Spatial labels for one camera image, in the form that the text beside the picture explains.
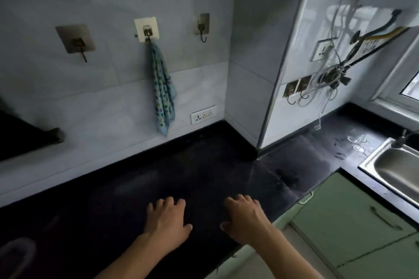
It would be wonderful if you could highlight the person's right hand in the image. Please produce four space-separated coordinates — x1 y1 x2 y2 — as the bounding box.
220 194 273 246

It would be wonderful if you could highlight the person's left hand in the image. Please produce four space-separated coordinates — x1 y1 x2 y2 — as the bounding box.
142 196 194 250

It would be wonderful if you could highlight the person's left forearm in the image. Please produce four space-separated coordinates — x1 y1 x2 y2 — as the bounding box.
94 234 171 279

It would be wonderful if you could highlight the person's right forearm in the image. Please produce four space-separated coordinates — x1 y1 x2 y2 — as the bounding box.
247 221 325 279

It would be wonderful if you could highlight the blue dotted hanging cloth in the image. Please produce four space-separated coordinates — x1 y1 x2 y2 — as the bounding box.
149 41 178 137

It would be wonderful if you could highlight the stainless steel sink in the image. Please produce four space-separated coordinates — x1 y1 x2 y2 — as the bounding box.
358 137 419 208

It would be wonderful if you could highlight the plain green cabinet door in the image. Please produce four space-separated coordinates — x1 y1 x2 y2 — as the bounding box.
337 233 419 279

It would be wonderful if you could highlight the black range hood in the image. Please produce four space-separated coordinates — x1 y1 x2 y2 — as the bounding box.
0 108 65 162

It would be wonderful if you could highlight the steel sink faucet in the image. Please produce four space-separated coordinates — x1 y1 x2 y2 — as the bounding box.
391 129 414 149

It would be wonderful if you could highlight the green cabinet door with handle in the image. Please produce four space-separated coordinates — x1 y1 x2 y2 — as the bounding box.
291 172 417 268

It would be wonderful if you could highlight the wide white wall socket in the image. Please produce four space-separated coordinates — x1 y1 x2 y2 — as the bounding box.
191 105 217 125

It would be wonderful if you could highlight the brass adhesive wall hook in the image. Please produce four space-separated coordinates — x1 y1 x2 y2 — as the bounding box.
283 82 298 106
297 75 312 99

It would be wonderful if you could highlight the metal cabinet door handle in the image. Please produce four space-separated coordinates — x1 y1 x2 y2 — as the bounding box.
370 206 404 231

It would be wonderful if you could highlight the square white wall socket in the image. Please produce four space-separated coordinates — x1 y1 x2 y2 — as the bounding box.
310 39 335 62

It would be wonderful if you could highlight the white adhesive wall hook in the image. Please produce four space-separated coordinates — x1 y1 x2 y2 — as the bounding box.
134 17 161 44

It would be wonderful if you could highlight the small steel adhesive wall hook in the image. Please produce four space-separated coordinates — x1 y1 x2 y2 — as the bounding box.
196 13 211 43

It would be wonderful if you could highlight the white window frame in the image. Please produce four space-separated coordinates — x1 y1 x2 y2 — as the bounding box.
371 29 419 121

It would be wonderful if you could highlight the large steel adhesive wall hook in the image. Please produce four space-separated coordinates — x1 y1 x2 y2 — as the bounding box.
55 24 96 63

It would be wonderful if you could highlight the white cable bundle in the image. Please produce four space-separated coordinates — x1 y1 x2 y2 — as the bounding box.
299 2 359 108

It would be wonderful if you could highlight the yellow black wall sticker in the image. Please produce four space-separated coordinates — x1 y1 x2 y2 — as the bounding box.
340 26 411 67

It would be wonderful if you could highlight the black hose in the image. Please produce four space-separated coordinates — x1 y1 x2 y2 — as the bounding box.
349 9 402 44

